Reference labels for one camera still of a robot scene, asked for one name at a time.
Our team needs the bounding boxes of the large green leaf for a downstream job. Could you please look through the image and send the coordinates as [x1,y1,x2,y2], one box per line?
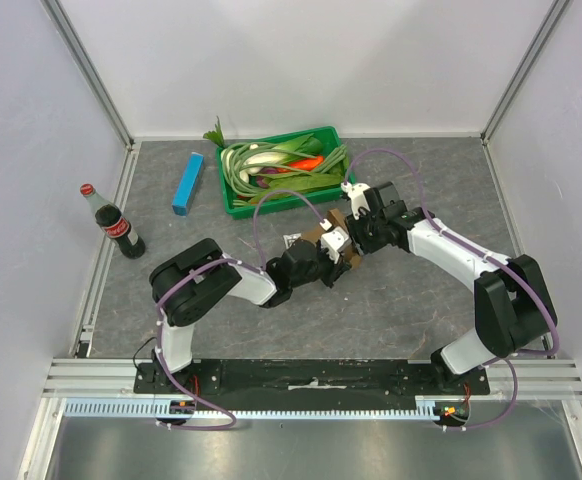
[249,173,343,205]

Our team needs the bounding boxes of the cola glass bottle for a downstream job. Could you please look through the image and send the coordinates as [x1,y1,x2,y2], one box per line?
[80,183,146,259]

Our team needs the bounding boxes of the green bok choy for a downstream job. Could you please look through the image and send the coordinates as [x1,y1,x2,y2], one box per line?
[273,134,324,156]

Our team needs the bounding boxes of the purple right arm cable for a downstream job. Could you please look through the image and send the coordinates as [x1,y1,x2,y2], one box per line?
[343,148,561,359]

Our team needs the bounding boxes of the orange carrot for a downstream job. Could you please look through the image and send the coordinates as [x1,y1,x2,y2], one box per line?
[288,156,324,171]

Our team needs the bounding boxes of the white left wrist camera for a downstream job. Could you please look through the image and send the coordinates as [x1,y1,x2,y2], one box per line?
[318,219,351,262]

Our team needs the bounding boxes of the light blue cable duct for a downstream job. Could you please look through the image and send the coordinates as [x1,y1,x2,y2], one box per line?
[64,394,447,420]

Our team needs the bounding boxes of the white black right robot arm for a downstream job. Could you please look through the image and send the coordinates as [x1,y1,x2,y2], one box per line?
[341,182,557,394]

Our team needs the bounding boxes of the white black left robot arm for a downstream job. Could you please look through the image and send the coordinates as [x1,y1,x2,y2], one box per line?
[149,232,361,393]

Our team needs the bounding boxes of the green long beans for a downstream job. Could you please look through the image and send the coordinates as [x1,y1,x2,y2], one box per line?
[220,141,348,205]

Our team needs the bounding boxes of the green plastic crate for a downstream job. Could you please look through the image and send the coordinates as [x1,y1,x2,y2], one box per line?
[205,125,355,220]

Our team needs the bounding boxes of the small white sticker packet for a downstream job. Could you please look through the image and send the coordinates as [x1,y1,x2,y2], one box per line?
[283,233,301,248]

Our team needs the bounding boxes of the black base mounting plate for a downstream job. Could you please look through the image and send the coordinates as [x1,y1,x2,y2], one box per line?
[133,357,492,412]

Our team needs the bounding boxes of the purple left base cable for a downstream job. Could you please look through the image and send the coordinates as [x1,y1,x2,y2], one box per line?
[155,359,239,431]

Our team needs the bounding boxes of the blue rectangular box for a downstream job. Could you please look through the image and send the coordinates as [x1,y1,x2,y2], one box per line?
[171,152,204,216]

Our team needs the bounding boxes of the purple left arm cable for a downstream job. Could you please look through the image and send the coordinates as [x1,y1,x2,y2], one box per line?
[154,192,330,361]

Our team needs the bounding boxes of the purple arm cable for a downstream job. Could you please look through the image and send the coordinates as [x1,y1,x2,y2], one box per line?
[154,192,330,361]
[343,148,561,359]

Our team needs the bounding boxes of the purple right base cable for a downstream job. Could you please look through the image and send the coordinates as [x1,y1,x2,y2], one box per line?
[433,357,518,434]

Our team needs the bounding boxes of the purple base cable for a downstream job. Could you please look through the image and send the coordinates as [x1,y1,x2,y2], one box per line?
[433,357,518,434]
[155,359,239,431]

